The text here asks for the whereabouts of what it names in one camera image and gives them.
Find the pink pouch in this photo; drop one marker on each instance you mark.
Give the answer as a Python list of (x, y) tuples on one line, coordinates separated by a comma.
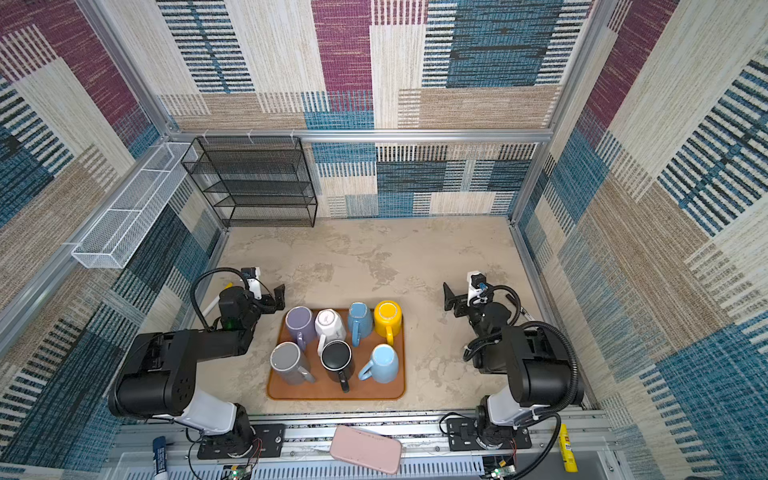
[(366, 449)]

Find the yellow marker right rail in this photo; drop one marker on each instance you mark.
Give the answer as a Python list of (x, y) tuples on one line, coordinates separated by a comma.
[(567, 455)]

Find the black mug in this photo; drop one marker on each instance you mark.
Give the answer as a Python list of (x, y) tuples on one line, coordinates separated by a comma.
[(338, 362)]

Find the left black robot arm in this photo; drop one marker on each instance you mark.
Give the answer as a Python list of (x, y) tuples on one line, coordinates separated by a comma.
[(157, 378)]

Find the white wire wall basket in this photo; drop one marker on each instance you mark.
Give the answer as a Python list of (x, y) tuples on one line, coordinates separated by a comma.
[(116, 235)]

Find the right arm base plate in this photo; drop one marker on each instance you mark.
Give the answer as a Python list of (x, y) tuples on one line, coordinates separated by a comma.
[(464, 434)]

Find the yellow mug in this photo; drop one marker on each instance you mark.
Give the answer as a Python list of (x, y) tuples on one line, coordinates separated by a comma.
[(388, 320)]

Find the yellow white marker pen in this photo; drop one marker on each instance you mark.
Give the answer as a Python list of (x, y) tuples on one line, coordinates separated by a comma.
[(211, 306)]

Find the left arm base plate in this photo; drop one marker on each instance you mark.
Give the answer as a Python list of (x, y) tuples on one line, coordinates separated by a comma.
[(260, 440)]

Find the light blue mug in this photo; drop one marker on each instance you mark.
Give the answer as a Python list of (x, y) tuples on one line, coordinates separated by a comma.
[(383, 365)]

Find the white faceted mug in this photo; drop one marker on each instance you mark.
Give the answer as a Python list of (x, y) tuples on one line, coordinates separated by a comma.
[(329, 326)]

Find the brown serving tray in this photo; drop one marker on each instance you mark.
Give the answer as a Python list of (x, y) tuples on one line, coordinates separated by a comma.
[(325, 389)]

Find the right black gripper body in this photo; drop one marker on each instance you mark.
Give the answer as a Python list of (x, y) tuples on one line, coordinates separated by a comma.
[(459, 299)]

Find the black mesh shelf rack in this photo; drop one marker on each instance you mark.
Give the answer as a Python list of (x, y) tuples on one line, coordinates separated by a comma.
[(254, 181)]

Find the purple mug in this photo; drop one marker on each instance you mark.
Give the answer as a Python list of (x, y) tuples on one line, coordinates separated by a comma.
[(301, 325)]

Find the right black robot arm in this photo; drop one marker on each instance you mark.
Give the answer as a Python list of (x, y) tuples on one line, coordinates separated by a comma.
[(537, 359)]

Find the blue white marker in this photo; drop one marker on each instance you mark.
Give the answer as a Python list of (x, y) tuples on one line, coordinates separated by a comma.
[(160, 469)]

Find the grey mug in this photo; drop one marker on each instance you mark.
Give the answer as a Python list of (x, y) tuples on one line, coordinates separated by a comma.
[(290, 363)]

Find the blue patterned mug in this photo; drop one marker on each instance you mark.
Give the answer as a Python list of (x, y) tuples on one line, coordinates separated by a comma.
[(360, 322)]

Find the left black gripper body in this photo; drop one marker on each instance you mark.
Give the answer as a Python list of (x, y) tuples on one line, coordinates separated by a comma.
[(270, 298)]

